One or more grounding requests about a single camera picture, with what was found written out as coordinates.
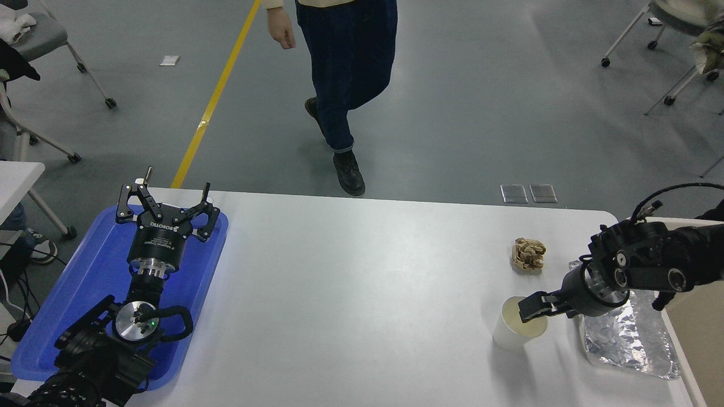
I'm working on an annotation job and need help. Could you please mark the white cloth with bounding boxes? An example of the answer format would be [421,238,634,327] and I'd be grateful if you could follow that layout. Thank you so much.
[0,12,37,45]

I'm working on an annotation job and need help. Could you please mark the black floor cables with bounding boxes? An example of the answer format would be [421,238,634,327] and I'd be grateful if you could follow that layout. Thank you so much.
[0,240,68,362]

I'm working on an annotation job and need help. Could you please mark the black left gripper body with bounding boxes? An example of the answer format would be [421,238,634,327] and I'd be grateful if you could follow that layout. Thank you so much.
[127,210,193,267]

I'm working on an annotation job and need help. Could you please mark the pale green cloth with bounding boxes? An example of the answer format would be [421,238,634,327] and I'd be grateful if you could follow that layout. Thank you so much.
[690,27,724,75]

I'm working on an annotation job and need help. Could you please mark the person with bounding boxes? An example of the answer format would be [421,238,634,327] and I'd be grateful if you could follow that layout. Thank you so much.
[266,0,398,197]
[0,201,58,265]

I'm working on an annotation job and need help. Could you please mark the crumpled silver foil tray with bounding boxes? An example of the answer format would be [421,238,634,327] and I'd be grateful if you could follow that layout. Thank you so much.
[568,260,681,379]

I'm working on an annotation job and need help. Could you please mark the white paper cup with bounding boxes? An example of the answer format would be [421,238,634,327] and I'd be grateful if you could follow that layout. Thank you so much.
[492,296,548,351]

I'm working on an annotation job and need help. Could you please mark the small white table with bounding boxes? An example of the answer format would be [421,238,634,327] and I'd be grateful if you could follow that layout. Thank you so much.
[0,161,78,239]

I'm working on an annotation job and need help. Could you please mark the black garment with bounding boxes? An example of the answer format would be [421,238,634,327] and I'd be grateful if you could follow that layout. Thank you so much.
[0,40,41,83]

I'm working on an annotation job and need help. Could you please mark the blue plastic tray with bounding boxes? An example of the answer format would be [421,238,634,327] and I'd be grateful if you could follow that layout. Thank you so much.
[11,205,230,392]

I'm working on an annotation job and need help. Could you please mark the person's hand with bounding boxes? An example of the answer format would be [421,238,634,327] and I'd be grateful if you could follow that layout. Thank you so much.
[267,8,296,50]

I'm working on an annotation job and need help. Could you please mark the grey wheeled chair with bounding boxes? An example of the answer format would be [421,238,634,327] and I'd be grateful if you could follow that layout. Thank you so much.
[601,0,724,68]
[0,0,118,109]

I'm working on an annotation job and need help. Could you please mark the crumpled tan paper ball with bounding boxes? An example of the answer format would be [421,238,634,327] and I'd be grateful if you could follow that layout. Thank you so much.
[511,238,547,273]

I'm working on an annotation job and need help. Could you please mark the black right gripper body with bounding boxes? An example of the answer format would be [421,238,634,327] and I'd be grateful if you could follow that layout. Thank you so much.
[563,263,614,317]

